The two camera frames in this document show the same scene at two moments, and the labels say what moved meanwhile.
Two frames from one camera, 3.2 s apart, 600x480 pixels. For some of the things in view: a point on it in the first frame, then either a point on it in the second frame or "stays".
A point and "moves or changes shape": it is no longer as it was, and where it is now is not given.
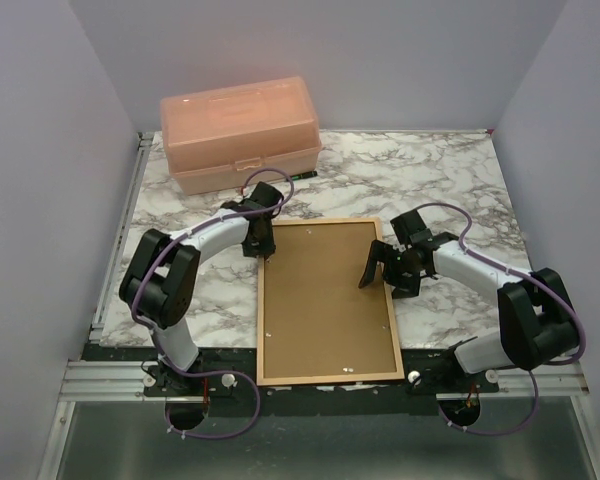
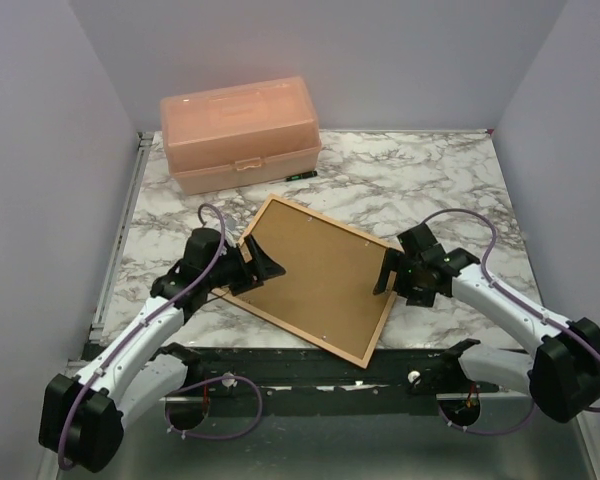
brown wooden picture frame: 315,324 moves or changes shape
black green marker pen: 305,175 stays
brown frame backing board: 318,321 moves or changes shape
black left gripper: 268,248 → 254,273
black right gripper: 404,287 → 421,297
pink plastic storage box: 216,137 stays
